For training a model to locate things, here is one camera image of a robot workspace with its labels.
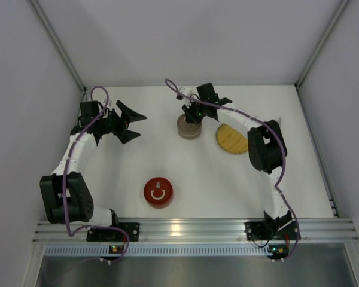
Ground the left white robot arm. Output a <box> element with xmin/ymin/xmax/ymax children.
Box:
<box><xmin>39</xmin><ymin>100</ymin><xmax>146</xmax><ymax>227</ymax></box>

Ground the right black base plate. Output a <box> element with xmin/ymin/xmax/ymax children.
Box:
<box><xmin>244</xmin><ymin>221</ymin><xmax>301</xmax><ymax>242</ymax></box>

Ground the slotted cable duct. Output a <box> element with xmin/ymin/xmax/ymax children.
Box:
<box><xmin>44</xmin><ymin>244</ymin><xmax>285</xmax><ymax>257</ymax></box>

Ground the brown-banded metal tin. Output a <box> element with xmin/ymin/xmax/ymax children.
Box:
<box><xmin>178</xmin><ymin>130</ymin><xmax>202</xmax><ymax>140</ymax></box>

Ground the red round lid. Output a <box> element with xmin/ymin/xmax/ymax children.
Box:
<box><xmin>143</xmin><ymin>177</ymin><xmax>174</xmax><ymax>200</ymax></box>

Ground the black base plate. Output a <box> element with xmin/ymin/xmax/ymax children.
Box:
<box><xmin>244</xmin><ymin>221</ymin><xmax>301</xmax><ymax>242</ymax></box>
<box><xmin>86</xmin><ymin>222</ymin><xmax>140</xmax><ymax>242</ymax></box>

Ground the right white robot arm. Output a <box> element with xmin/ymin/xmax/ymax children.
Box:
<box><xmin>177</xmin><ymin>83</ymin><xmax>292</xmax><ymax>240</ymax></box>

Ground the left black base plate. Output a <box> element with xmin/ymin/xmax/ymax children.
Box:
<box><xmin>86</xmin><ymin>222</ymin><xmax>140</xmax><ymax>242</ymax></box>

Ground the aluminium mounting rail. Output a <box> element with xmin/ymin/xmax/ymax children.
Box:
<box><xmin>33</xmin><ymin>218</ymin><xmax>358</xmax><ymax>245</ymax></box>

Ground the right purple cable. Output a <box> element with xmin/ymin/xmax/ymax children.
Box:
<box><xmin>164</xmin><ymin>78</ymin><xmax>300</xmax><ymax>261</ymax></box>

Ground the round bamboo plate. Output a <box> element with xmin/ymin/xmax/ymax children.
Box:
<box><xmin>215</xmin><ymin>124</ymin><xmax>248</xmax><ymax>155</ymax></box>

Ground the brown round lid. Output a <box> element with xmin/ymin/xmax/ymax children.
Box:
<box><xmin>177</xmin><ymin>114</ymin><xmax>202</xmax><ymax>131</ymax></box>

